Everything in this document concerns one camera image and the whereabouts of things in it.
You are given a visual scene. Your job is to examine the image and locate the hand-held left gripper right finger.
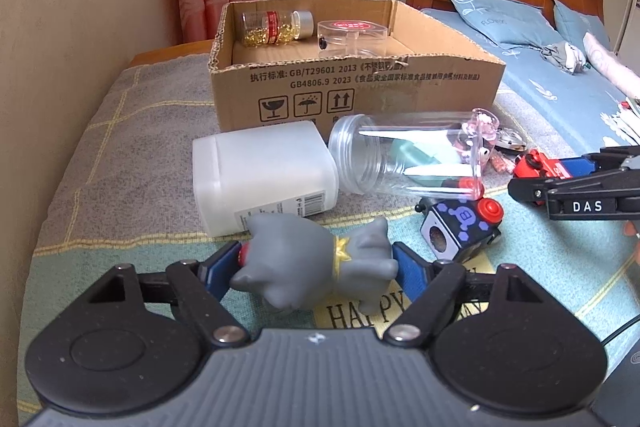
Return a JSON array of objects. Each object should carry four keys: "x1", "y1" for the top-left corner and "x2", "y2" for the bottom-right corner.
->
[{"x1": 382, "y1": 243, "x2": 533, "y2": 348}]

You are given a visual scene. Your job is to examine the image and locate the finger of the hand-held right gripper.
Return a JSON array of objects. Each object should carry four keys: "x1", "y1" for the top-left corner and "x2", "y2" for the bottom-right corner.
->
[
  {"x1": 507, "y1": 170, "x2": 640, "y2": 206},
  {"x1": 555, "y1": 146, "x2": 640, "y2": 180}
]

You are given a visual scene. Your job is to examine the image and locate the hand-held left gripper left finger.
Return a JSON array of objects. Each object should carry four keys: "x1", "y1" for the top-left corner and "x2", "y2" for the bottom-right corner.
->
[{"x1": 87, "y1": 241, "x2": 251, "y2": 347}]

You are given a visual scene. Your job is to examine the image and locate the red toy car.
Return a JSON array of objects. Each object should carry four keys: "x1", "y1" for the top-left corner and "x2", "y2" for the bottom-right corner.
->
[{"x1": 513, "y1": 149, "x2": 563, "y2": 206}]

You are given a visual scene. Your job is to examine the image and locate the black and blue fidget cube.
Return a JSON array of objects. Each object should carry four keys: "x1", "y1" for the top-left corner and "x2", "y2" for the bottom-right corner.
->
[{"x1": 415, "y1": 196, "x2": 503, "y2": 265}]

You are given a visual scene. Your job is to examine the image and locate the pink clear toy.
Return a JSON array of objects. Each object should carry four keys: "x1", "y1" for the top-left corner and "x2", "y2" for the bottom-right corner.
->
[{"x1": 457, "y1": 108, "x2": 501, "y2": 158}]

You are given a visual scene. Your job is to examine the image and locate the white plastic bottle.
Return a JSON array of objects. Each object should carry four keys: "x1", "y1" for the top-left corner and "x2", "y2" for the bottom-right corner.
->
[{"x1": 192, "y1": 119, "x2": 340, "y2": 238}]

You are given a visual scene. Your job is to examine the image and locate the clear plastic jar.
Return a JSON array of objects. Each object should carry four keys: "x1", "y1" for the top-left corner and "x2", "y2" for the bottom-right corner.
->
[{"x1": 327, "y1": 109, "x2": 488, "y2": 202}]

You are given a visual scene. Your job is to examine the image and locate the cardboard box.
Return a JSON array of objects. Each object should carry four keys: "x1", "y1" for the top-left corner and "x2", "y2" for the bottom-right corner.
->
[{"x1": 207, "y1": 0, "x2": 507, "y2": 135}]

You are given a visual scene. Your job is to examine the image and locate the person's right hand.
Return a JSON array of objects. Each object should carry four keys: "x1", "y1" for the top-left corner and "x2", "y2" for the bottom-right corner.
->
[{"x1": 623, "y1": 219, "x2": 640, "y2": 260}]

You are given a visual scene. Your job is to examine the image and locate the blue printed bed sheet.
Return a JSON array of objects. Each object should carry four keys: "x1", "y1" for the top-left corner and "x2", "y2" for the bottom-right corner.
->
[{"x1": 420, "y1": 7, "x2": 640, "y2": 158}]

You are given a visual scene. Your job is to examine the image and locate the yellow greeting card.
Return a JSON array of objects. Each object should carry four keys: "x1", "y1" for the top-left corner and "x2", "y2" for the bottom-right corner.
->
[{"x1": 316, "y1": 252, "x2": 493, "y2": 332}]

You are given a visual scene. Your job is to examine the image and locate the pink folded blanket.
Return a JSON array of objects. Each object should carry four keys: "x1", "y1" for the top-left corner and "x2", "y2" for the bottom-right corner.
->
[{"x1": 582, "y1": 32, "x2": 640, "y2": 100}]

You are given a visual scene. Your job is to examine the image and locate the grey crumpled cloth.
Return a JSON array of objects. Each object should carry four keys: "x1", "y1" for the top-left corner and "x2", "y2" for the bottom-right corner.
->
[{"x1": 539, "y1": 41, "x2": 588, "y2": 75}]

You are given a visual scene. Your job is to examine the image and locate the teal egg-shaped case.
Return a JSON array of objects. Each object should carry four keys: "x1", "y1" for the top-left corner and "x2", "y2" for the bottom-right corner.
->
[{"x1": 391, "y1": 138, "x2": 466, "y2": 188}]

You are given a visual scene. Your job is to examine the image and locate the blue flower print pillow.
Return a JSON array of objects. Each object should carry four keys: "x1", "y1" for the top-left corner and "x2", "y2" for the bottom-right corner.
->
[
  {"x1": 550, "y1": 0, "x2": 613, "y2": 52},
  {"x1": 442, "y1": 0, "x2": 558, "y2": 48}
]

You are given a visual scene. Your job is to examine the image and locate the grey checked blanket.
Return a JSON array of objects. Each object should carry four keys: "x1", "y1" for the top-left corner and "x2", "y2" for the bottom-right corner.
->
[{"x1": 30, "y1": 54, "x2": 640, "y2": 358}]

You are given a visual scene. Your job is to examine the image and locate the dark grey round device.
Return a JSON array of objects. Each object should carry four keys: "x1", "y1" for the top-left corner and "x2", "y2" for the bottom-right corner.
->
[{"x1": 595, "y1": 339, "x2": 640, "y2": 427}]

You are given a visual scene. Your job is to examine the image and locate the clear container with red label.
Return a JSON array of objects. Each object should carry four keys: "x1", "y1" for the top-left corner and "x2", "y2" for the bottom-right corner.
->
[{"x1": 317, "y1": 19, "x2": 389, "y2": 56}]

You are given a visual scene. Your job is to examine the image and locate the clear bottle of yellow capsules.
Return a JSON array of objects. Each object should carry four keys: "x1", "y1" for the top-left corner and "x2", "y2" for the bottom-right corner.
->
[{"x1": 242, "y1": 10, "x2": 314, "y2": 48}]

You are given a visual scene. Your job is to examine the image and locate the silver metal keychain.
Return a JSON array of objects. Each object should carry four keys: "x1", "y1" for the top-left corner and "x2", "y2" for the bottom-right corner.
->
[{"x1": 495, "y1": 127, "x2": 528, "y2": 155}]

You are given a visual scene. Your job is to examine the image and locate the black cable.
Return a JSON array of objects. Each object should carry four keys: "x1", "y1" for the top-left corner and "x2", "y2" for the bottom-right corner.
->
[{"x1": 600, "y1": 317, "x2": 640, "y2": 349}]

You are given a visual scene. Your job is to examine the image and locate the wooden bed frame edge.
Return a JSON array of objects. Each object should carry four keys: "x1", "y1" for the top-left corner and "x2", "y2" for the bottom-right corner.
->
[{"x1": 127, "y1": 39, "x2": 216, "y2": 68}]

